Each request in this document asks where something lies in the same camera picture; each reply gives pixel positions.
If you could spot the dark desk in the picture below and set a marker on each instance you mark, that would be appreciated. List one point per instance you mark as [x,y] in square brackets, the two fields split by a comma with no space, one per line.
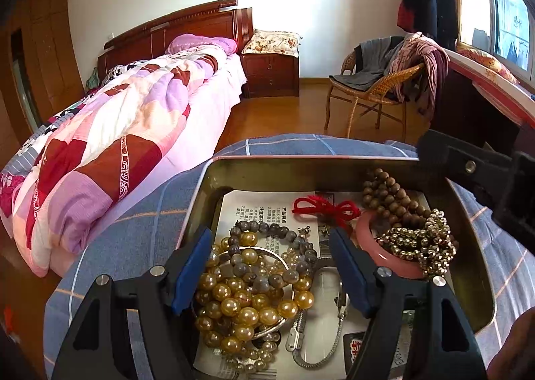
[464,112]

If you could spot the person's right forearm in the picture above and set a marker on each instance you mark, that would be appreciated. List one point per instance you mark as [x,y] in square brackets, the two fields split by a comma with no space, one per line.
[518,350]

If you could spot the pink maroon garment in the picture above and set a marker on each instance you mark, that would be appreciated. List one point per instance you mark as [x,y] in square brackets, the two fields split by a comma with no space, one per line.
[422,62]

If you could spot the floral pink cushion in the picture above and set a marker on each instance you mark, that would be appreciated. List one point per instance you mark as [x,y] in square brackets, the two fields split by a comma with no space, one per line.
[489,64]

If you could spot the red desk cloth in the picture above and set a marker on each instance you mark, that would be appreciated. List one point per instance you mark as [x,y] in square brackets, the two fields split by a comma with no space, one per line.
[493,91]

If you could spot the printed paper sheet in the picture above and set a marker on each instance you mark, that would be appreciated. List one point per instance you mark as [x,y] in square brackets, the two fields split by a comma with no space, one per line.
[250,208]

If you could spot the dark wooden nightstand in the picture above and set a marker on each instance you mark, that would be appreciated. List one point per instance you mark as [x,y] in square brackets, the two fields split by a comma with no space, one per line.
[269,75]

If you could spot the dark wooden bed headboard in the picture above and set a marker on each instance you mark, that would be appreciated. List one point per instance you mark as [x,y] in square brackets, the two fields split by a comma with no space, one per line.
[188,23]

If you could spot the pale pink bed sheet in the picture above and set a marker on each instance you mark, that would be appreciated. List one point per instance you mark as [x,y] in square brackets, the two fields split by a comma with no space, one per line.
[217,87]

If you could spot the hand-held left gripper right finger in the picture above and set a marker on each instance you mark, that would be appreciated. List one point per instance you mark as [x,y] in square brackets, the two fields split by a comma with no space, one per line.
[349,275]

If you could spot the hanging dark coats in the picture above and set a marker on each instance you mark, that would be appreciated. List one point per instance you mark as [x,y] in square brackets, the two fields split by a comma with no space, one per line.
[430,4]

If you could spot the grey garment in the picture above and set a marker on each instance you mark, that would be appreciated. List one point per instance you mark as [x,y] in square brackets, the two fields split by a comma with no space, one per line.
[368,62]

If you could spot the pink bangle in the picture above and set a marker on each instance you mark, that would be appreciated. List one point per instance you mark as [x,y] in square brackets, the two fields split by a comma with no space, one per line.
[376,252]

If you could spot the window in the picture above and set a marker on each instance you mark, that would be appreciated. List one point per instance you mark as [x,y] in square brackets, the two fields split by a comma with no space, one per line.
[501,16]

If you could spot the wooden wardrobe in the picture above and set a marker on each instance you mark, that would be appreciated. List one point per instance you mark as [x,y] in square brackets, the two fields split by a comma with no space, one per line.
[46,54]

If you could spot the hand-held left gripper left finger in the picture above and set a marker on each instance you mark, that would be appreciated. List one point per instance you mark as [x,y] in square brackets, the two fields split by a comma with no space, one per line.
[192,275]

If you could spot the wicker chair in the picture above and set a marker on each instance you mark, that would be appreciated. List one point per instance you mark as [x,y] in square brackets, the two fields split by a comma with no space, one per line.
[376,91]

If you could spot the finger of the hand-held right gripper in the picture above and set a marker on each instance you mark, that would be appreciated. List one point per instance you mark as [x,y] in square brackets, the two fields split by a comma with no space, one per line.
[455,162]

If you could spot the pink floral tin box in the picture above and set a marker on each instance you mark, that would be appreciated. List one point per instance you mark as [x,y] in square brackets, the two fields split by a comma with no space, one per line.
[468,246]

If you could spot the blue plaid tablecloth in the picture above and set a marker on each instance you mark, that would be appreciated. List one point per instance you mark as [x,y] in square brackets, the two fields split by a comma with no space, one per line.
[138,229]

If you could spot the pink pillow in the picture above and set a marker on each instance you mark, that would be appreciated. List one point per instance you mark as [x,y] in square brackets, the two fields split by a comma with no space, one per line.
[200,43]

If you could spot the pink patchwork quilt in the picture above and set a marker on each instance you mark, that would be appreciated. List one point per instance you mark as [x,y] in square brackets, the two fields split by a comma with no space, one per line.
[104,146]

